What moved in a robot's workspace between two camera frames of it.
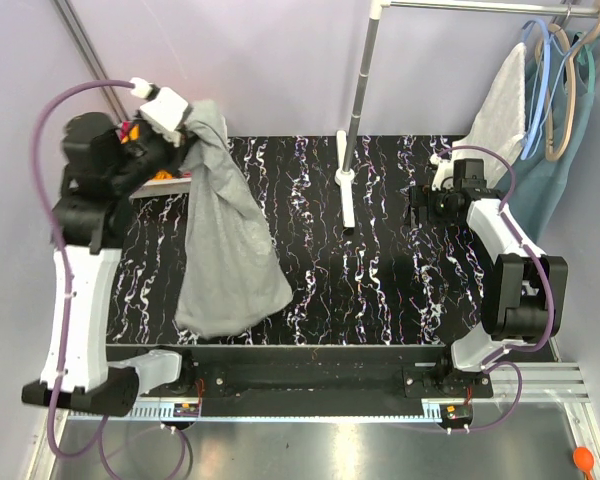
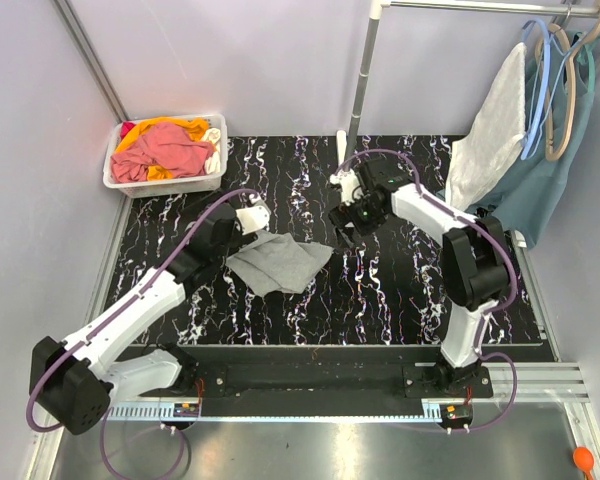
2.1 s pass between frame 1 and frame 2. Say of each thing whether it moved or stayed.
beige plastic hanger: stayed
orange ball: stayed
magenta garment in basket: stayed
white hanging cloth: stayed
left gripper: moved
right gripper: moved
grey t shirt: moved
